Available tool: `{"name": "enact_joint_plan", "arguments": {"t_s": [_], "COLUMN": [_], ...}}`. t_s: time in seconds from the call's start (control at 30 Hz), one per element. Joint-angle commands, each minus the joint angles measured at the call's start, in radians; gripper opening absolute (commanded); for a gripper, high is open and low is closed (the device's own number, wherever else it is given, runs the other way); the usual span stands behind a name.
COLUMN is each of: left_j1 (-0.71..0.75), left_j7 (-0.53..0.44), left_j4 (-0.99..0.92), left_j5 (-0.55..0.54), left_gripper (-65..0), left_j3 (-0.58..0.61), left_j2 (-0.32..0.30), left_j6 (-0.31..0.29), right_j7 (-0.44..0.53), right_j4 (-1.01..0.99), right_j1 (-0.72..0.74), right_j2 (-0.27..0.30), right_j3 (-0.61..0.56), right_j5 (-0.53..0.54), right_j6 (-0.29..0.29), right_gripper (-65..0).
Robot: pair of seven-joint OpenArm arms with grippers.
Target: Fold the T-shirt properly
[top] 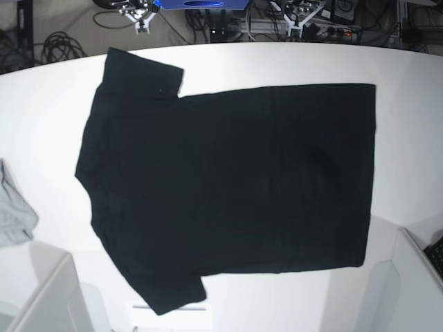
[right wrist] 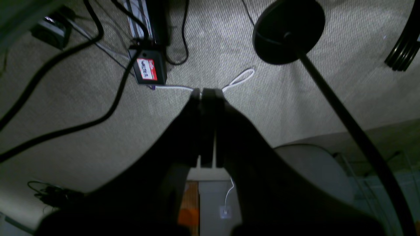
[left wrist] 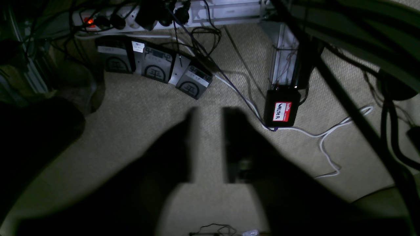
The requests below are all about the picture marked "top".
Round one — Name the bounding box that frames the white power strip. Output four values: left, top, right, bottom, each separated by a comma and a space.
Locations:
234, 19, 361, 42

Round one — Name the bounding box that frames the white bin right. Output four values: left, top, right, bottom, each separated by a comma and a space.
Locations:
356, 228, 442, 331

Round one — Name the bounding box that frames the grey cloth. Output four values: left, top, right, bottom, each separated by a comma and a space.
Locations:
1, 159, 38, 248

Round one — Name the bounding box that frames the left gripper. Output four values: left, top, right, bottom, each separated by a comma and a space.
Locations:
282, 1, 325, 37

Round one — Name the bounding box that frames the coiled black cable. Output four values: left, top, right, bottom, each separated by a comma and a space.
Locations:
40, 31, 87, 65

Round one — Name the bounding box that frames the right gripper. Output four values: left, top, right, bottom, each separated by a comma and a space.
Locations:
117, 0, 160, 35

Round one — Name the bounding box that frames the black keyboard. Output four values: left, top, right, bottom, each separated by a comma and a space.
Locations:
424, 238, 443, 278

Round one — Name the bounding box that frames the white bin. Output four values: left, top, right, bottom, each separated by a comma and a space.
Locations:
1, 241, 94, 331
356, 228, 442, 331

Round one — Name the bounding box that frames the black T-shirt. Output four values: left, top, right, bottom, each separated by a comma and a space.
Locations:
75, 48, 376, 315

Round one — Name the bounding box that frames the blue box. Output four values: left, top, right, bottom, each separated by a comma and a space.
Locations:
155, 0, 249, 10

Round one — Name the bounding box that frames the white bin left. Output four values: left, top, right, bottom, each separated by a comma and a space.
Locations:
1, 241, 94, 331

